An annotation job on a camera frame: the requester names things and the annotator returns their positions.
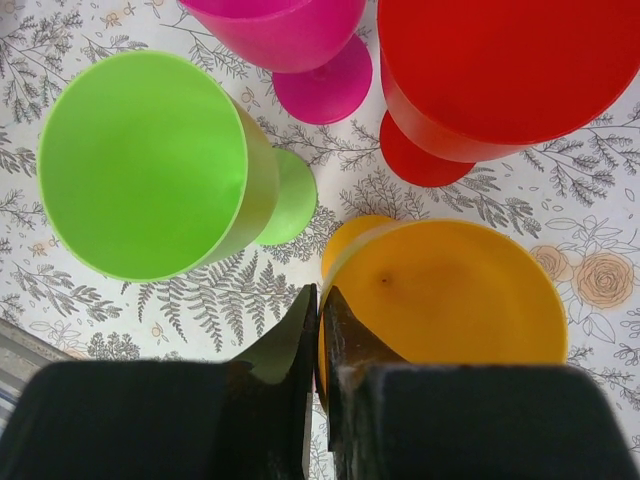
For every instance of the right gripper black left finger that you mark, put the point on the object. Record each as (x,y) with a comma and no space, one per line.
(244,418)

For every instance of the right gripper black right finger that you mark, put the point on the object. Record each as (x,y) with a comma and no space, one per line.
(390,419)

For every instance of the orange plastic wine glass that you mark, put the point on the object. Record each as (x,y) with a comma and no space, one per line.
(446,292)

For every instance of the green plastic wine glass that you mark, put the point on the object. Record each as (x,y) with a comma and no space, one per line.
(148,169)

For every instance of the red plastic wine glass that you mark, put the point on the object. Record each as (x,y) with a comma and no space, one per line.
(472,81)

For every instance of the magenta plastic wine glass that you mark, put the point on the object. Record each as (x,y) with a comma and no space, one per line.
(321,70)

